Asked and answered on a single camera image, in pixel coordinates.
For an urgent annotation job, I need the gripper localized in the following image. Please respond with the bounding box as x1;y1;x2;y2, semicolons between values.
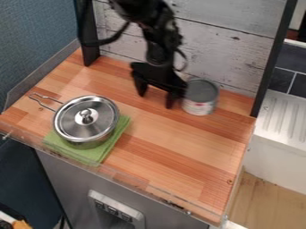
129;61;190;110

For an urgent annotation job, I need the silver tin can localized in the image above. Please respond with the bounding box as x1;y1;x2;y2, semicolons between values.
182;78;220;117

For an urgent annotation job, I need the silver pot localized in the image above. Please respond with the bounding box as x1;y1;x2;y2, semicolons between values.
27;92;121;150

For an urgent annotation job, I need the silver pot lid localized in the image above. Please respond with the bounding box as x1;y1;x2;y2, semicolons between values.
52;95;121;143

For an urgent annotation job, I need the green cloth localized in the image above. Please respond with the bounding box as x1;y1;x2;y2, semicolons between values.
41;114;132;167

